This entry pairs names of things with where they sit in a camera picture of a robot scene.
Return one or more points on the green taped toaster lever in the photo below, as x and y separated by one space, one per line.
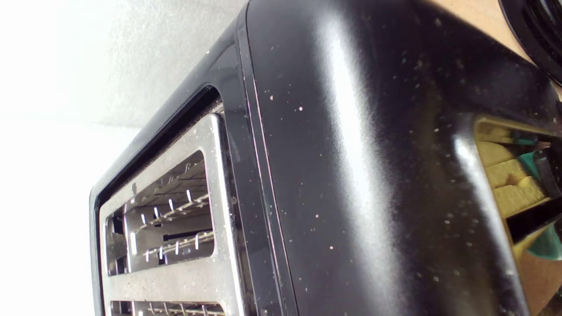
549 175

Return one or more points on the black two-slot toaster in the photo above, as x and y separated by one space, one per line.
351 175

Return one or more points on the black round plate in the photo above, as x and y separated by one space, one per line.
540 30

